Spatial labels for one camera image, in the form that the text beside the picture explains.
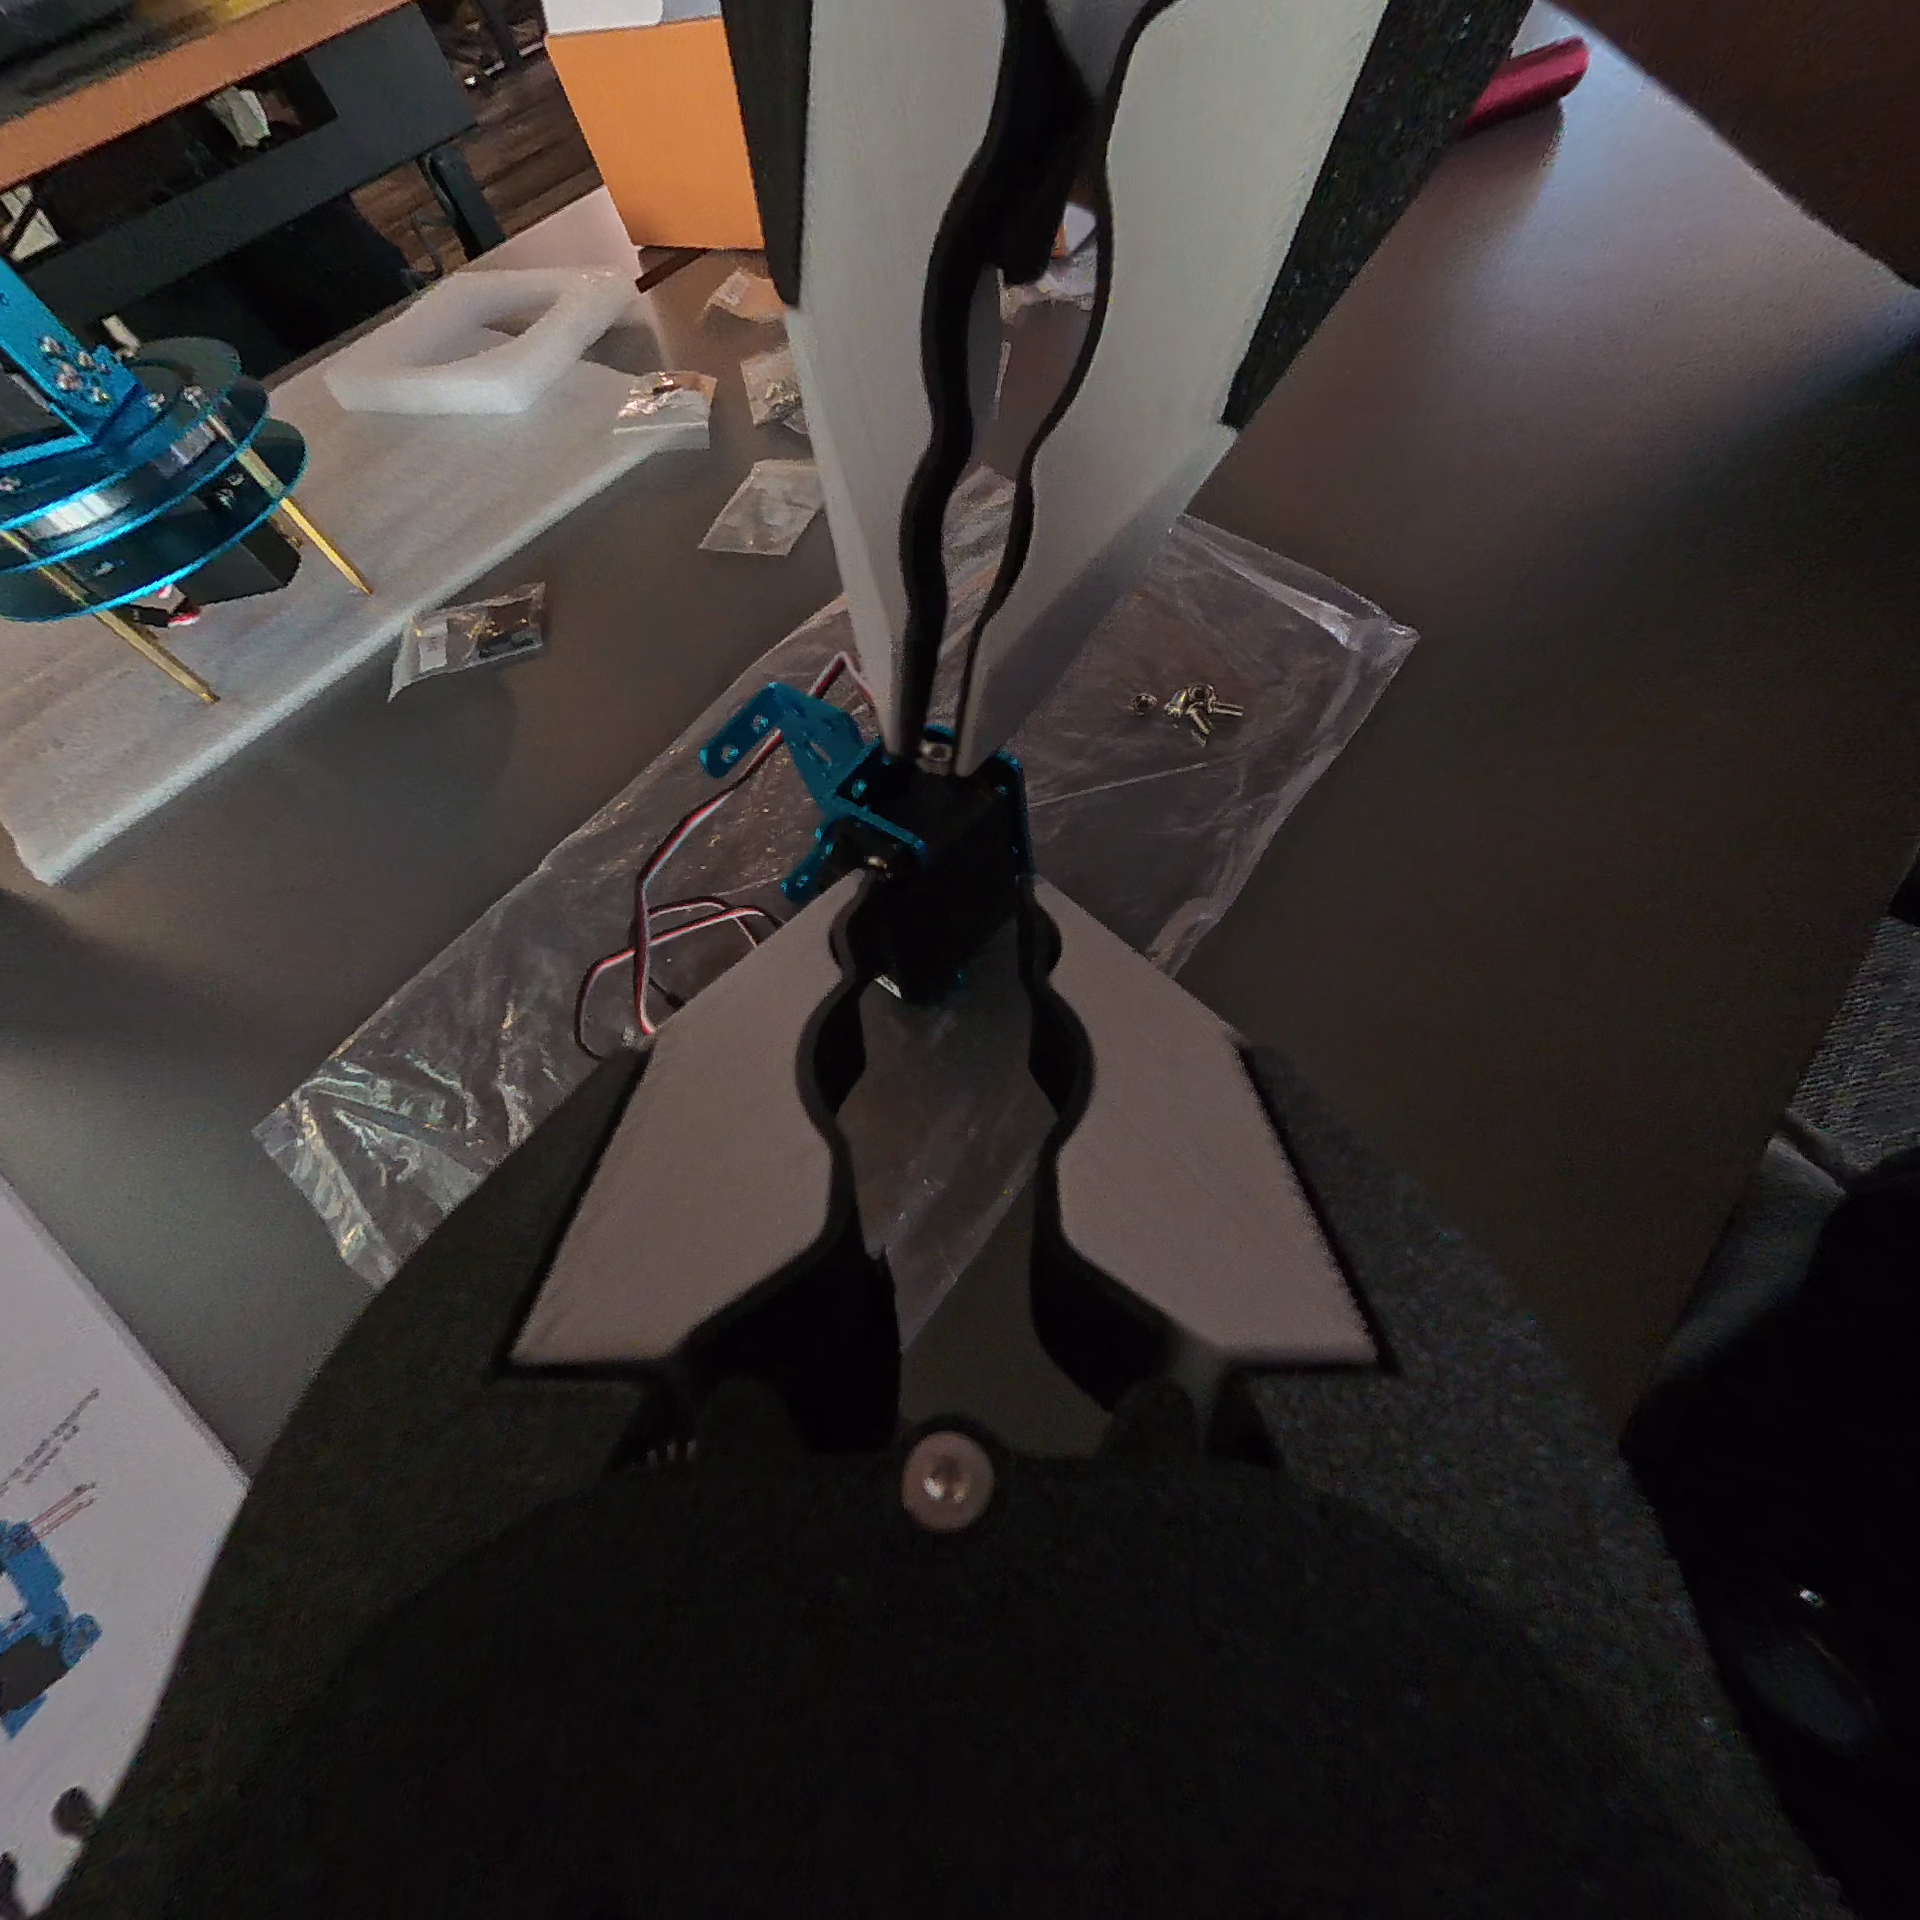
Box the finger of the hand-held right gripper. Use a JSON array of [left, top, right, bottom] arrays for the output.
[[784, 0, 1002, 750], [957, 0, 1394, 759]]

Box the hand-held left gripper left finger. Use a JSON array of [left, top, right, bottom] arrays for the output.
[[502, 878, 902, 1469]]

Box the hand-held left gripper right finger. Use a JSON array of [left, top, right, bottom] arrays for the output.
[[1024, 882, 1384, 1464]]

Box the red white black servo cable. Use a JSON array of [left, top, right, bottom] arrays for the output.
[[575, 652, 864, 1052]]

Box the grey desk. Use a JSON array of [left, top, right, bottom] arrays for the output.
[[0, 29, 1920, 1478]]

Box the clear plastic bag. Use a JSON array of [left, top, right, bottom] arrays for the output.
[[255, 463, 1418, 1292]]

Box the orange cardboard box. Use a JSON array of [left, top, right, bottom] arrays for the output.
[[543, 0, 770, 250]]

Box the cluster of small screws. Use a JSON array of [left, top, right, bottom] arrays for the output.
[[1124, 681, 1247, 746]]

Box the small bag of black parts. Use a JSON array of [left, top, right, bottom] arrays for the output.
[[391, 582, 551, 701]]

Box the white foam sheet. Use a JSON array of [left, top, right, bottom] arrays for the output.
[[0, 191, 721, 889]]

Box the open instruction manual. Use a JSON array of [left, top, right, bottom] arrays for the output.
[[0, 1177, 250, 1920]]

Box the person's black clothed torso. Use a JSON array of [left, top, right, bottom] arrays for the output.
[[1621, 1141, 1920, 1920]]

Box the wooden table with dark panel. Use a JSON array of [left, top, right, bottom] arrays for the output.
[[0, 0, 504, 376]]

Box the white foam frame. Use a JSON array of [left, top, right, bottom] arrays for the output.
[[321, 266, 646, 415]]

